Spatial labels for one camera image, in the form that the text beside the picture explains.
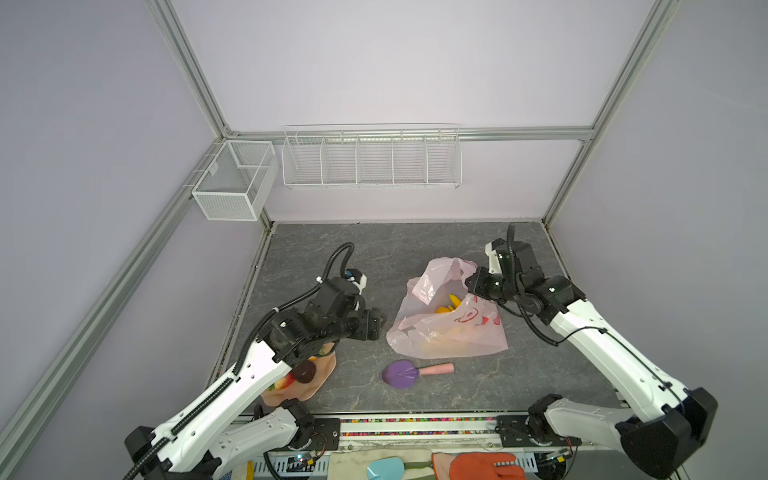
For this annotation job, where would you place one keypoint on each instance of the long white wire basket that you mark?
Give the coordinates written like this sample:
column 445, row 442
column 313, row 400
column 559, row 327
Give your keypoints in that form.
column 385, row 156

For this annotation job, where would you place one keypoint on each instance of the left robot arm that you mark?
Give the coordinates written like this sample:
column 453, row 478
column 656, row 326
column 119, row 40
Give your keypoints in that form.
column 199, row 442

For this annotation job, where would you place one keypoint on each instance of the purple scoop with pink handle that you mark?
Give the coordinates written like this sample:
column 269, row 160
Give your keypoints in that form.
column 402, row 374

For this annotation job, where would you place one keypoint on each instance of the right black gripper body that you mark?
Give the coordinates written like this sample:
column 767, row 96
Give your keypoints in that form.
column 492, row 287

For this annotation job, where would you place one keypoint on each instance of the yellow banana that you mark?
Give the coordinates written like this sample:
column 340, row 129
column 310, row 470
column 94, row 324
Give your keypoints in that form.
column 455, row 301

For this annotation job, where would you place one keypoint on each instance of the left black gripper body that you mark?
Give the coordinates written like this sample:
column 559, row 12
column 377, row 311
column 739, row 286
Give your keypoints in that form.
column 360, row 325

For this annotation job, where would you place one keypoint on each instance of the pink wavy plate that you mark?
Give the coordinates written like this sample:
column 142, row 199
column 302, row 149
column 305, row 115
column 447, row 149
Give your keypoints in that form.
column 286, row 388

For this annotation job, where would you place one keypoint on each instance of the pink plastic bag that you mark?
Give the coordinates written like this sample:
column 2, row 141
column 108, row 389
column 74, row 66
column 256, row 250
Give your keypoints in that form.
column 474, row 329

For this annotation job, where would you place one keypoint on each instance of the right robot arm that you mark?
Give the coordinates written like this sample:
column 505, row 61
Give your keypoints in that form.
column 662, row 422

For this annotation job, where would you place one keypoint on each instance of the red orange glove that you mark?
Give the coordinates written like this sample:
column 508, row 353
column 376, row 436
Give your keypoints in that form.
column 485, row 466

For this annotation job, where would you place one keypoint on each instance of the beige cloth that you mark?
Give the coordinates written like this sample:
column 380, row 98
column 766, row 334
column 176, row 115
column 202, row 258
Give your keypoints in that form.
column 352, row 465

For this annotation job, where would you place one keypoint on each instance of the light blue scoop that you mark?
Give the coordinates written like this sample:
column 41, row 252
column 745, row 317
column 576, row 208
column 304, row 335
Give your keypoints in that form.
column 391, row 468

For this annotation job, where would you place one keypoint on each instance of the small white mesh basket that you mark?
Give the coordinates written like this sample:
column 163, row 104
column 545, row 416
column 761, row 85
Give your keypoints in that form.
column 237, row 181

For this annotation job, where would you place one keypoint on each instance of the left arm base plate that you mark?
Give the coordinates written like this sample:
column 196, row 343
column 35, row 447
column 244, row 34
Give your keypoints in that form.
column 324, row 434

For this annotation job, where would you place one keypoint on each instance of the dark brown round fruit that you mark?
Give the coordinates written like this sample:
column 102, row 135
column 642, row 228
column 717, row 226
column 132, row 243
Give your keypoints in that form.
column 305, row 372

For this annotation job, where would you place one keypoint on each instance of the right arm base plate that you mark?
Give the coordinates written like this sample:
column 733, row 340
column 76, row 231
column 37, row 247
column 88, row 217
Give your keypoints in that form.
column 523, row 430

